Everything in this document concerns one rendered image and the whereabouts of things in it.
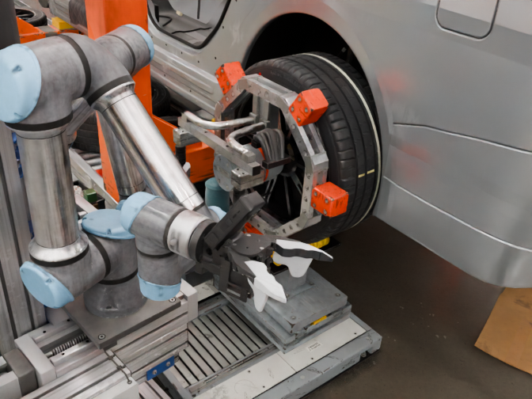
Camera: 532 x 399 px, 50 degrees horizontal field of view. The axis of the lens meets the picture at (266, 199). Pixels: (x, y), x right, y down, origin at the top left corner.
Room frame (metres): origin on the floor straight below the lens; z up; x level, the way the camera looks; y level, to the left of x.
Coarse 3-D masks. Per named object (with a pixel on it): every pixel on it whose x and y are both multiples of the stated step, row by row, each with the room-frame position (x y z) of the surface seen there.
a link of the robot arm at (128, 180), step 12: (108, 36) 1.39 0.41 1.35; (108, 48) 1.35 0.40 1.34; (120, 48) 1.36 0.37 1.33; (120, 60) 1.34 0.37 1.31; (132, 60) 1.38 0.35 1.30; (108, 132) 1.30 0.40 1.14; (108, 144) 1.31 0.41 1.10; (120, 144) 1.30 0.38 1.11; (108, 156) 1.32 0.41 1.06; (120, 156) 1.30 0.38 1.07; (120, 168) 1.30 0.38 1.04; (132, 168) 1.31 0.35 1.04; (120, 180) 1.30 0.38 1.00; (132, 180) 1.30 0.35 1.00; (144, 180) 1.35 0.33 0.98; (120, 192) 1.30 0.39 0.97; (132, 192) 1.30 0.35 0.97; (120, 204) 1.28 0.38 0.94
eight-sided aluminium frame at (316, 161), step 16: (240, 80) 1.84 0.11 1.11; (256, 80) 1.83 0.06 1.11; (224, 96) 1.91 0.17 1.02; (240, 96) 1.86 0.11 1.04; (272, 96) 1.71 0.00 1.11; (288, 96) 1.69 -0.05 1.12; (224, 112) 1.94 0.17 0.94; (288, 112) 1.65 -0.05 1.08; (304, 128) 1.65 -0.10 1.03; (304, 144) 1.59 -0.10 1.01; (320, 144) 1.61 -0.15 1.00; (304, 160) 1.58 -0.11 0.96; (320, 160) 1.57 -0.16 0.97; (304, 176) 1.57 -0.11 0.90; (320, 176) 1.58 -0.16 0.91; (304, 192) 1.57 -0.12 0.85; (304, 208) 1.56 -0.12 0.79; (256, 224) 1.74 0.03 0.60; (272, 224) 1.74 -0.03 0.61; (288, 224) 1.61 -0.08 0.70; (304, 224) 1.55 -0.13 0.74
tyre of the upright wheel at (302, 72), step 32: (256, 64) 1.93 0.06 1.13; (288, 64) 1.81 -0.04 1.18; (320, 64) 1.84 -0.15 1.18; (352, 96) 1.74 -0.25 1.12; (320, 128) 1.66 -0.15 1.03; (352, 128) 1.64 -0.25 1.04; (352, 160) 1.59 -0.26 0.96; (352, 192) 1.58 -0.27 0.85; (320, 224) 1.62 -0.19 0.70; (352, 224) 1.67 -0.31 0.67
